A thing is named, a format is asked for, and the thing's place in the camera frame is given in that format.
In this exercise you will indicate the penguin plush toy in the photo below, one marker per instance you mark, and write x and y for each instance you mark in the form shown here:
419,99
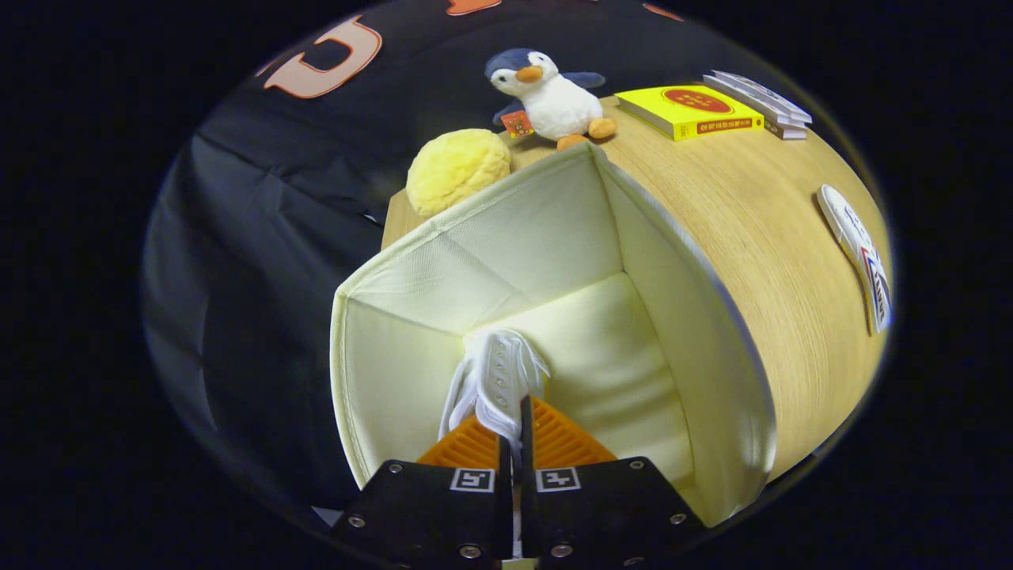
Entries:
558,103

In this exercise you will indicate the yellow book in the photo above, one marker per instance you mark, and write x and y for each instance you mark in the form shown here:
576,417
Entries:
688,111

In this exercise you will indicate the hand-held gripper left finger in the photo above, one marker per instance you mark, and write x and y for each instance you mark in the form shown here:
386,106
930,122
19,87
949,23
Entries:
504,514

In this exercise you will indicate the white floral print book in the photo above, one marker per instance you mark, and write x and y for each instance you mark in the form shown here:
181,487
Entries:
779,99

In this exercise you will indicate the white shoe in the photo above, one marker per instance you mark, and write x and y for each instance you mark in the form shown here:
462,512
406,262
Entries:
498,372
859,245

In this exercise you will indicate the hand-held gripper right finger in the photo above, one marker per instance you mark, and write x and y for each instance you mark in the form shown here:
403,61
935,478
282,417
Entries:
529,507

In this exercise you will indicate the brown fabric storage box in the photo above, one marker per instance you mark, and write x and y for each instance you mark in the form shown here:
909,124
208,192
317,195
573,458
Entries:
554,237

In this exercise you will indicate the yellow round plush toy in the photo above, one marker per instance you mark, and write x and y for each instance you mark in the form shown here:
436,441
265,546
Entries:
459,170

